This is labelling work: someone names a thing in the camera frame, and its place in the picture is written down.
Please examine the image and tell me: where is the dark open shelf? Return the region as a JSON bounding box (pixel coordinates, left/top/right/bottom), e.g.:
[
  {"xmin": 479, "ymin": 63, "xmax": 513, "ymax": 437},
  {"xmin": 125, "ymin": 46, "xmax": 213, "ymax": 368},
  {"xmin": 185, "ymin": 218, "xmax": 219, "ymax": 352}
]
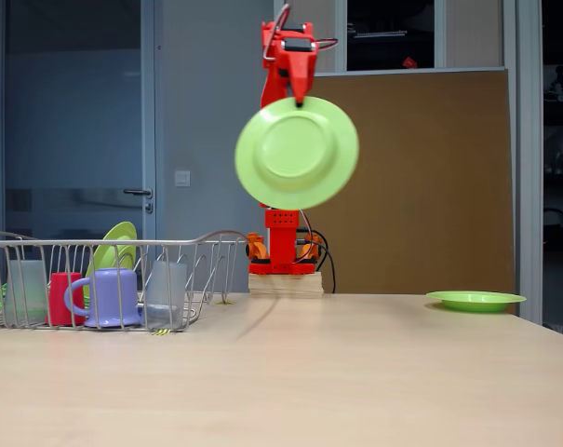
[{"xmin": 541, "ymin": 0, "xmax": 563, "ymax": 327}]

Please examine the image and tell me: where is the green plastic plate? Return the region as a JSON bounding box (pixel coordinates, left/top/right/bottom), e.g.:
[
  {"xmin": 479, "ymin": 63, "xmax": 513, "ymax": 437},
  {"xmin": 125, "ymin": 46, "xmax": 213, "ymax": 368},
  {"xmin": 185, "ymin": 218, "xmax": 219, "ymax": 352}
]
[
  {"xmin": 424, "ymin": 291, "xmax": 528, "ymax": 314},
  {"xmin": 84, "ymin": 221, "xmax": 138, "ymax": 308},
  {"xmin": 234, "ymin": 95, "xmax": 360, "ymax": 210}
]

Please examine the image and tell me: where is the purple plastic mug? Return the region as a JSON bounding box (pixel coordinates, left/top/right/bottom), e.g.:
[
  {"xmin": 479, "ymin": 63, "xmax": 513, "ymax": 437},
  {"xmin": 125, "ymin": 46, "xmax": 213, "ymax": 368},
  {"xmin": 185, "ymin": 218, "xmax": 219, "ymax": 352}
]
[{"xmin": 64, "ymin": 266, "xmax": 145, "ymax": 329}]

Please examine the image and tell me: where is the metal wire dish rack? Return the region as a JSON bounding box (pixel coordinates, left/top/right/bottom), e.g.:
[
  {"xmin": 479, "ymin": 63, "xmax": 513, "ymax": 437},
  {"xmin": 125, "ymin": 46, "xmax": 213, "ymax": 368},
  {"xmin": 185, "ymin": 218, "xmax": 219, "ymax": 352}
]
[{"xmin": 0, "ymin": 229, "xmax": 249, "ymax": 332}]

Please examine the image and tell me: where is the wooden base block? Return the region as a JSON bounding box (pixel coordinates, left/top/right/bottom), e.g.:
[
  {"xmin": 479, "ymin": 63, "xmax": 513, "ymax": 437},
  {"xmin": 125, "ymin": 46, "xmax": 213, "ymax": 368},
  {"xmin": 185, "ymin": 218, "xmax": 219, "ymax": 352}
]
[{"xmin": 248, "ymin": 272, "xmax": 325, "ymax": 297}]

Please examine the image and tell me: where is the translucent grey plastic cup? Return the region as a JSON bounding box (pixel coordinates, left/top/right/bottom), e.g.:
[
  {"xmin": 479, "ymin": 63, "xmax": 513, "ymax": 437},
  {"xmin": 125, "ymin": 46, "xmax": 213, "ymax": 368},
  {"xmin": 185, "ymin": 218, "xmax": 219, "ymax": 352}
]
[
  {"xmin": 143, "ymin": 259, "xmax": 189, "ymax": 331},
  {"xmin": 4, "ymin": 259, "xmax": 48, "ymax": 327}
]

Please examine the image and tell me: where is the grey glass door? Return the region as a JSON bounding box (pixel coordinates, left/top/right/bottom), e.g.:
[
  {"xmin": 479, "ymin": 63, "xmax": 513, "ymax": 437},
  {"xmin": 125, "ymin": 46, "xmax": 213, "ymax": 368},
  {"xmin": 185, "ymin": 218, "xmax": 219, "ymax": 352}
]
[{"xmin": 0, "ymin": 0, "xmax": 156, "ymax": 290}]

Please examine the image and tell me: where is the small flexible tripod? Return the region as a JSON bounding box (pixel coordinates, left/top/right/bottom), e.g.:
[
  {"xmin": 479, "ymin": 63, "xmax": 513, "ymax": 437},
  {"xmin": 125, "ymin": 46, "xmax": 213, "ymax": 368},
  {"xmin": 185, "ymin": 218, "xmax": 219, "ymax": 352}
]
[{"xmin": 543, "ymin": 64, "xmax": 563, "ymax": 103}]

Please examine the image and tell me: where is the dark kettle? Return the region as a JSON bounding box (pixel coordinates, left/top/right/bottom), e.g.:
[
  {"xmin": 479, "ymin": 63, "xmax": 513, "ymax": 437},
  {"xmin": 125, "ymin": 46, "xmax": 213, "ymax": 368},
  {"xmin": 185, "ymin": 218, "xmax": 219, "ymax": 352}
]
[{"xmin": 543, "ymin": 208, "xmax": 563, "ymax": 243}]

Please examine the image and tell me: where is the red plastic cup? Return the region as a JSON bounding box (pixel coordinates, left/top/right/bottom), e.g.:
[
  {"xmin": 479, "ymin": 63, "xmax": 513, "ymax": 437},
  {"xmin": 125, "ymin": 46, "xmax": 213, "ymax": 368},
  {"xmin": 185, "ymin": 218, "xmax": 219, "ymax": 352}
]
[{"xmin": 46, "ymin": 272, "xmax": 87, "ymax": 327}]

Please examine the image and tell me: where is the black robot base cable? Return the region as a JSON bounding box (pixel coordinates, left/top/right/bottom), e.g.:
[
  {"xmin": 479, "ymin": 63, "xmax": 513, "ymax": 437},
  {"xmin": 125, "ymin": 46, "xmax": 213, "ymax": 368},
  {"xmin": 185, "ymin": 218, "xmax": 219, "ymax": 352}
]
[{"xmin": 303, "ymin": 225, "xmax": 337, "ymax": 294}]

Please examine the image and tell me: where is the brown pin board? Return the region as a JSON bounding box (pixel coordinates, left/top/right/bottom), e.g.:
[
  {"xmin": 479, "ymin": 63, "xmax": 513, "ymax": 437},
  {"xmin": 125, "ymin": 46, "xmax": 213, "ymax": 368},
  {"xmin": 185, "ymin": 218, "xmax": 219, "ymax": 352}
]
[{"xmin": 267, "ymin": 67, "xmax": 517, "ymax": 308}]

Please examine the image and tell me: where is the orange table clamp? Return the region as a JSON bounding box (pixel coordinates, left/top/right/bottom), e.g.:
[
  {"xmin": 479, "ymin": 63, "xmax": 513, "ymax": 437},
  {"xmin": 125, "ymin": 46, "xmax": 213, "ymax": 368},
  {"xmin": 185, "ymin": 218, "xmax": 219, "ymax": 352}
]
[
  {"xmin": 246, "ymin": 232, "xmax": 269, "ymax": 260},
  {"xmin": 299, "ymin": 231, "xmax": 327, "ymax": 262}
]

